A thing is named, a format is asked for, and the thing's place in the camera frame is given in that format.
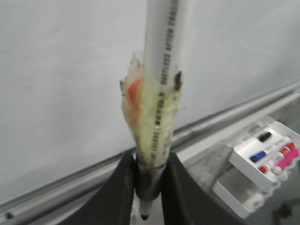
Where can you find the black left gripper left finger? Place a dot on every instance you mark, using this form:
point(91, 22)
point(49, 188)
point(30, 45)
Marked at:
point(112, 204)

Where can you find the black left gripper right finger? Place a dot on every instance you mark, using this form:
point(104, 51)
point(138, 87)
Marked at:
point(184, 202)

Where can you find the white whiteboard marker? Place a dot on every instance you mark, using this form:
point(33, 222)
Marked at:
point(159, 93)

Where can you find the red round magnet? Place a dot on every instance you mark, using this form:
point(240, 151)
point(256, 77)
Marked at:
point(133, 93)

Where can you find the white whiteboard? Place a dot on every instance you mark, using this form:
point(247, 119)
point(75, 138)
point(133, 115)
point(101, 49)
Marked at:
point(61, 62)

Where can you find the white metal storage tray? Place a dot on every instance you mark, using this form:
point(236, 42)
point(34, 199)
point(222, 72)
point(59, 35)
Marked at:
point(243, 188)

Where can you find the blue capped marker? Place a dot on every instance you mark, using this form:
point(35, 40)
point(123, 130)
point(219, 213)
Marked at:
point(270, 149)

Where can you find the black capped marker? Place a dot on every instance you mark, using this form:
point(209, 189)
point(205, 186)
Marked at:
point(260, 138)

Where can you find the pink highlighter marker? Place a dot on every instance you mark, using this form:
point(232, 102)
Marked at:
point(280, 166)

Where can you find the red capped marker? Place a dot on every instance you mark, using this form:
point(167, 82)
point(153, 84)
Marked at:
point(280, 155)

